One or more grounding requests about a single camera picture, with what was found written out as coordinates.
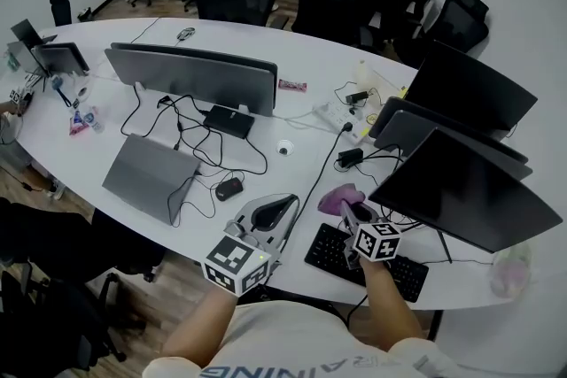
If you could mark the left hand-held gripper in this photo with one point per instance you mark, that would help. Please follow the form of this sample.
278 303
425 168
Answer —
230 263

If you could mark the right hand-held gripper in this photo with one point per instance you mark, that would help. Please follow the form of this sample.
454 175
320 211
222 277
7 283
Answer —
376 243

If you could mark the purple cloth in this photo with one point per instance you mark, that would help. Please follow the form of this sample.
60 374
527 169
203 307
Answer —
339 197

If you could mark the person's right forearm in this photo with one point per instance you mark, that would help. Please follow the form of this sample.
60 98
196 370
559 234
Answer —
390 310

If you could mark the person's left forearm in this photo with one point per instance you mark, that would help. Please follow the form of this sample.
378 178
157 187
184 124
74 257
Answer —
199 327

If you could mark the grey monitor on left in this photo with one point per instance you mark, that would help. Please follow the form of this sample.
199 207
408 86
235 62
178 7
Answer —
190 84

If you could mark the black keyboard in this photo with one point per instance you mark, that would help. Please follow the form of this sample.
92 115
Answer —
328 252

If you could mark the black and red mouse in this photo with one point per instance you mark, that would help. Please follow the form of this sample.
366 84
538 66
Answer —
229 190

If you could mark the black power adapter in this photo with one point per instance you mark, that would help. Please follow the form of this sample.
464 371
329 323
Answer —
351 157

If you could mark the white round desk grommet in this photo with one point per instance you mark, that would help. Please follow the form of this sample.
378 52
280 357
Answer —
285 147

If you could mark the person's black shorts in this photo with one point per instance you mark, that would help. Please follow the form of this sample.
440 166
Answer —
310 305

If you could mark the black docking station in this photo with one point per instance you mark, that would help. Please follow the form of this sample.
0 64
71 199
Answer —
228 121

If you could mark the white power strip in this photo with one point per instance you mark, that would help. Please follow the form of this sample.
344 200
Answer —
332 113

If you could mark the small black charger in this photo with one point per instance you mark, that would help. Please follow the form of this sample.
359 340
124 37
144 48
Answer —
356 97

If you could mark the person's white t-shirt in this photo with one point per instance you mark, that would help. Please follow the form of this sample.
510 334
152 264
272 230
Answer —
288 341

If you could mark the translucent plastic bottle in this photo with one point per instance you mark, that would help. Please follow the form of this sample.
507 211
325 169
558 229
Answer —
367 84

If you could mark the red snack packet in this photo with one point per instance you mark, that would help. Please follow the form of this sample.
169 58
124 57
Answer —
292 85

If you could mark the clear plastic bag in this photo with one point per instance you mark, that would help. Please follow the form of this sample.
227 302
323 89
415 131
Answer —
509 272

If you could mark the clear water bottle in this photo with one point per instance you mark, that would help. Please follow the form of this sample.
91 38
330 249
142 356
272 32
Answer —
95 119

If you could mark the silver computer mouse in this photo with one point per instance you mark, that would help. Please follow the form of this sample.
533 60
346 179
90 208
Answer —
185 33

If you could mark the pink packet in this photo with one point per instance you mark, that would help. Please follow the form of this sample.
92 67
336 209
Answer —
78 126

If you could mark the white tape roll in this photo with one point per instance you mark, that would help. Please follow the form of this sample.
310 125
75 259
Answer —
79 93

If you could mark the grey laptop on stand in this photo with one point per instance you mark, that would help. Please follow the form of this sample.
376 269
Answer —
59 57

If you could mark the black laptop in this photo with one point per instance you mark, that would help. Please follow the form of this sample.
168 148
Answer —
26 33

